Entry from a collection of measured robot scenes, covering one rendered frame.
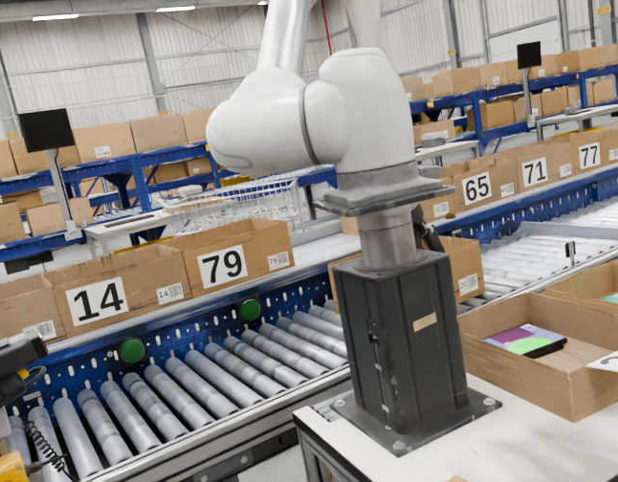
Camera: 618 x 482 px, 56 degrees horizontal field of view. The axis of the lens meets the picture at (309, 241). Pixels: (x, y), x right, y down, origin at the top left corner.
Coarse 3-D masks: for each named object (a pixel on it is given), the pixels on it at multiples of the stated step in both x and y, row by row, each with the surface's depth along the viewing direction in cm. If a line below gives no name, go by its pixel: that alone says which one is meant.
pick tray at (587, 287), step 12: (600, 264) 159; (612, 264) 161; (576, 276) 155; (588, 276) 157; (600, 276) 159; (612, 276) 162; (552, 288) 151; (564, 288) 153; (576, 288) 155; (588, 288) 158; (600, 288) 160; (612, 288) 162; (576, 300) 141; (588, 300) 138; (600, 300) 135
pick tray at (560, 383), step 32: (480, 320) 144; (512, 320) 148; (544, 320) 146; (576, 320) 136; (608, 320) 128; (480, 352) 126; (512, 352) 117; (576, 352) 131; (608, 352) 129; (512, 384) 120; (544, 384) 111; (576, 384) 105; (608, 384) 109; (576, 416) 106
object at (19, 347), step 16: (16, 336) 106; (32, 336) 105; (0, 352) 101; (16, 352) 102; (32, 352) 104; (0, 368) 101; (16, 368) 103; (0, 384) 103; (16, 384) 104; (0, 400) 103
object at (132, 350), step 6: (126, 342) 171; (132, 342) 171; (138, 342) 172; (126, 348) 170; (132, 348) 171; (138, 348) 172; (126, 354) 170; (132, 354) 171; (138, 354) 172; (126, 360) 171; (132, 360) 172; (138, 360) 172
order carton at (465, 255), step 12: (444, 240) 194; (456, 240) 190; (468, 240) 185; (360, 252) 193; (456, 252) 176; (468, 252) 179; (456, 264) 177; (468, 264) 179; (480, 264) 182; (456, 276) 177; (480, 276) 183; (456, 288) 178; (480, 288) 183; (336, 300) 188; (456, 300) 178; (336, 312) 190
